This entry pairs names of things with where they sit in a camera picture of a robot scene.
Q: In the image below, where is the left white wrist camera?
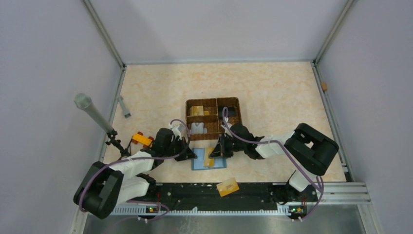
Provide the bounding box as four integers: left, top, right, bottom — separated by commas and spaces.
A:
169, 124, 187, 138

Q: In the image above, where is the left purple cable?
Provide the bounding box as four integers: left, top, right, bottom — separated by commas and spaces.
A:
78, 119, 191, 214

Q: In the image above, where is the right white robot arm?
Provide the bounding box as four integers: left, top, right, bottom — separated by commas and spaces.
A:
208, 123, 339, 201

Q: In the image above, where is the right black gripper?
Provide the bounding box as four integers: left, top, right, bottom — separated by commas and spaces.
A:
210, 134, 246, 159

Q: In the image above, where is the blue leather card holder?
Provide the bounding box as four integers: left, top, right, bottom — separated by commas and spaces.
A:
191, 147, 226, 171

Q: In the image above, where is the black VIP card stack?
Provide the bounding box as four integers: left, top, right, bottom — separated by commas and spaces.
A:
218, 106, 237, 119

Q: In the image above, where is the gold credit card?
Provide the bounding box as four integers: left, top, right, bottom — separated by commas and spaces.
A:
203, 147, 214, 168
216, 177, 240, 197

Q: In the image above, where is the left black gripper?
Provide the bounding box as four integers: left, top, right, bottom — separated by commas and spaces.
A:
163, 136, 197, 161

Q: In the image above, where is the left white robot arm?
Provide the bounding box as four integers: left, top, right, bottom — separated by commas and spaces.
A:
73, 126, 197, 219

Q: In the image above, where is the yellow red toy car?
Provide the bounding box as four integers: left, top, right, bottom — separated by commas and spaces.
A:
131, 132, 154, 148

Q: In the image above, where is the grey metal tube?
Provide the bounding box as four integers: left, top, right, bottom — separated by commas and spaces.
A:
74, 93, 114, 133

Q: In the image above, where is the small tan cork piece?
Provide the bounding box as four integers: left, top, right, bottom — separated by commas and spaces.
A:
320, 81, 328, 92

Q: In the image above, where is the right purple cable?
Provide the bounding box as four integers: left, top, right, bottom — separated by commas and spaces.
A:
222, 107, 324, 222

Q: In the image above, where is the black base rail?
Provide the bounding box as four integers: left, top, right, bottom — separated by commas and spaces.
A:
151, 182, 291, 212

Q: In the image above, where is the purple cable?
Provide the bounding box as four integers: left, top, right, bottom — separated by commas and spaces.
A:
222, 107, 324, 222
78, 119, 191, 214

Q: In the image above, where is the woven wicker tray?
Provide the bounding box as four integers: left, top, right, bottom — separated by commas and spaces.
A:
185, 97, 242, 141

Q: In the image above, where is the black tube clamp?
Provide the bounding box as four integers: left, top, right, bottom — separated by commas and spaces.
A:
105, 130, 132, 160

